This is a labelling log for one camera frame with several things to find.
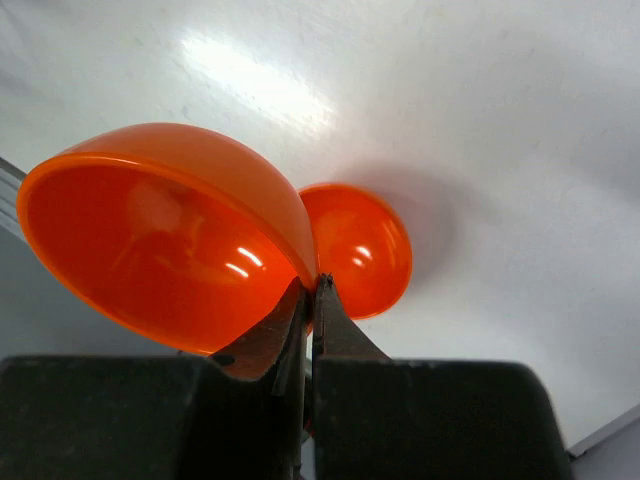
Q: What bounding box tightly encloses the plain orange bowl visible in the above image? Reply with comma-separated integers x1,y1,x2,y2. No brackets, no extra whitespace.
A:
16,123,317,354
299,183,413,320

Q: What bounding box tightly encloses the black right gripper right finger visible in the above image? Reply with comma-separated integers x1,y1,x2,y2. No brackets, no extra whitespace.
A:
312,275,572,479

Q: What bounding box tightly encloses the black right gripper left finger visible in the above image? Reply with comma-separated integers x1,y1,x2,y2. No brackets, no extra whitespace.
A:
1,280,306,479

